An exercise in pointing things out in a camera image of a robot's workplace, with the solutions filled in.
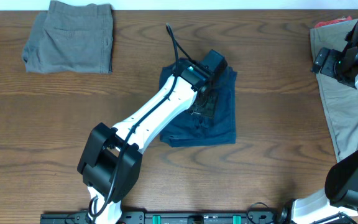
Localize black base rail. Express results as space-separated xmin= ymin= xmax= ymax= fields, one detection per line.
xmin=40 ymin=210 xmax=287 ymax=224

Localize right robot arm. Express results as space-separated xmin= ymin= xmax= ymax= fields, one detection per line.
xmin=278 ymin=19 xmax=358 ymax=223

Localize khaki beige shorts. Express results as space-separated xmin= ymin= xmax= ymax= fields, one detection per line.
xmin=310 ymin=19 xmax=358 ymax=162

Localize folded grey shorts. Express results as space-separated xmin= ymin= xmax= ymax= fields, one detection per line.
xmin=22 ymin=1 xmax=114 ymax=74

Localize red garment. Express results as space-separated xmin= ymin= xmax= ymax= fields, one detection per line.
xmin=314 ymin=16 xmax=352 ymax=28

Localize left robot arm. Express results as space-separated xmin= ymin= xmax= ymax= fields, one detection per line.
xmin=77 ymin=50 xmax=227 ymax=223

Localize navy blue shorts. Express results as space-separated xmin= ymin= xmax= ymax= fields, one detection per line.
xmin=160 ymin=67 xmax=237 ymax=147

